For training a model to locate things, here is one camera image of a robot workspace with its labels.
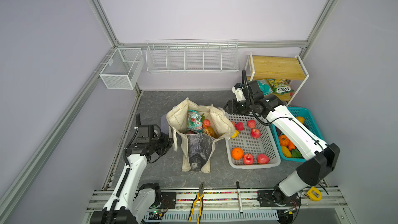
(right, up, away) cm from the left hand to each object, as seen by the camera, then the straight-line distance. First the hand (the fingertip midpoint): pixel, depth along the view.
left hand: (176, 141), depth 80 cm
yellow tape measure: (+68, -24, -6) cm, 72 cm away
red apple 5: (+45, +2, +12) cm, 47 cm away
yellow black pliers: (+12, -25, -5) cm, 28 cm away
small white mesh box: (-39, +42, +21) cm, 61 cm away
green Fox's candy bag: (+63, +31, +17) cm, 72 cm away
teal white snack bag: (+53, +30, +17) cm, 63 cm away
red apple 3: (+46, -10, +2) cm, 47 cm away
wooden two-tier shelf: (+53, +40, +7) cm, 67 cm away
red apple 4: (+37, +6, +15) cm, 40 cm away
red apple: (+16, +8, +14) cm, 23 cm away
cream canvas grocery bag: (+11, -3, -4) cm, 12 cm away
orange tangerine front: (+33, -7, +3) cm, 34 cm away
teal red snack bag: (+9, +9, +7) cm, 14 cm away
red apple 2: (+38, -10, +2) cm, 39 cm away
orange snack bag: (+16, +6, 0) cm, 17 cm away
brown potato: (+19, +3, +9) cm, 21 cm away
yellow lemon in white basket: (+33, +1, +12) cm, 35 cm away
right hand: (+27, +17, -2) cm, 32 cm away
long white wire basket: (+7, +50, +17) cm, 54 cm away
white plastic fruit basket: (+44, -5, +12) cm, 46 cm away
